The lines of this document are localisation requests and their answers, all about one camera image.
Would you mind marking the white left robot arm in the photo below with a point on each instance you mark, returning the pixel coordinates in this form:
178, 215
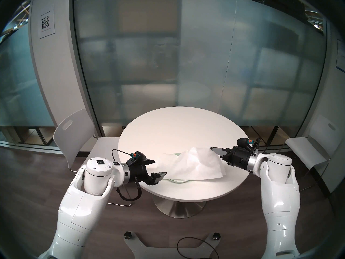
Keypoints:
78, 212

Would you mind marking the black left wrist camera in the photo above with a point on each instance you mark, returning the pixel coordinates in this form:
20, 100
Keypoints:
138, 156

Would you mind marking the metal table pedestal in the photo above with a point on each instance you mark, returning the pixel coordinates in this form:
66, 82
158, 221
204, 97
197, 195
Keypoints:
178, 208

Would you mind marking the perforated metal rack post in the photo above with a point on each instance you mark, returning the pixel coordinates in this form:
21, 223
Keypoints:
40, 137
272, 135

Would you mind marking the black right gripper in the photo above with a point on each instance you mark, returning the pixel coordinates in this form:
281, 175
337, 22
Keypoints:
238, 157

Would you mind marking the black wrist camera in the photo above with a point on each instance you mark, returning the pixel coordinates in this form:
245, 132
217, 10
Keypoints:
242, 142
138, 156

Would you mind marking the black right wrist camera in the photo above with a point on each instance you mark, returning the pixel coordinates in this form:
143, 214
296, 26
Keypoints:
242, 142

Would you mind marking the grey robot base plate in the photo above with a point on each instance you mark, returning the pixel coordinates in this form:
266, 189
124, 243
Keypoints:
137, 247

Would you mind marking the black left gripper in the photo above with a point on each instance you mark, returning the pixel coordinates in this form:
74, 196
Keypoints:
138, 173

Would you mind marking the black star knob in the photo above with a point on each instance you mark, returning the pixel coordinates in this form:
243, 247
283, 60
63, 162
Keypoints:
127, 235
216, 235

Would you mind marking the white paper napkin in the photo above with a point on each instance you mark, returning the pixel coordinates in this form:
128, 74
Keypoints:
196, 164

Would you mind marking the QR code paper sign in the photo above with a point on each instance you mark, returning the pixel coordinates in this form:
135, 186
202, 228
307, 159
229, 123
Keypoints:
46, 22

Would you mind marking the pale green plate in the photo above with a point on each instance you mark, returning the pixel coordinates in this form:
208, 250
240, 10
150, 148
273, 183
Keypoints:
179, 181

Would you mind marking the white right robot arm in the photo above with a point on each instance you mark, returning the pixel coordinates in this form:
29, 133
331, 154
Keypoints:
280, 207

